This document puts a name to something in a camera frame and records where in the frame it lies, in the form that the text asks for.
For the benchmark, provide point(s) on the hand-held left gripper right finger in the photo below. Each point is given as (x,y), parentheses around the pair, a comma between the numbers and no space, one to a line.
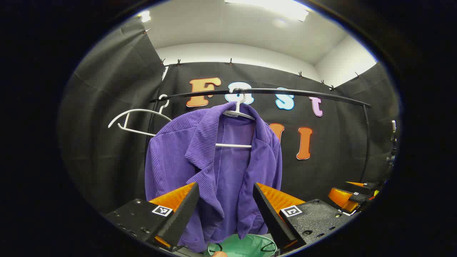
(271,217)

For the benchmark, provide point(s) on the black clothes rail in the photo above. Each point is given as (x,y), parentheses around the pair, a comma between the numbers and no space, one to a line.
(285,91)

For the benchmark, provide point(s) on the black backdrop cloth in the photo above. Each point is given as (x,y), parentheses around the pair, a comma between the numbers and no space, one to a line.
(339,142)

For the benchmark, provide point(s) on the small ceiling light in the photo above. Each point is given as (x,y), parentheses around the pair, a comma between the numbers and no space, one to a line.
(144,16)

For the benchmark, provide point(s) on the green laundry hamper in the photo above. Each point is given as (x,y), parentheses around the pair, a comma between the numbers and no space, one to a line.
(242,246)

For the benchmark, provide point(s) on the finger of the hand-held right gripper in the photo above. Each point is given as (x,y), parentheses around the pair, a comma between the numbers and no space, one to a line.
(341,198)
(367,185)

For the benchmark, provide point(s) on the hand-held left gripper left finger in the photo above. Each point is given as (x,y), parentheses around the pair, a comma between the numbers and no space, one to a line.
(182,217)

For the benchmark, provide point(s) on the white plastic hanger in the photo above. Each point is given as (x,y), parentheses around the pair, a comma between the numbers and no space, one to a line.
(142,110)
(232,145)

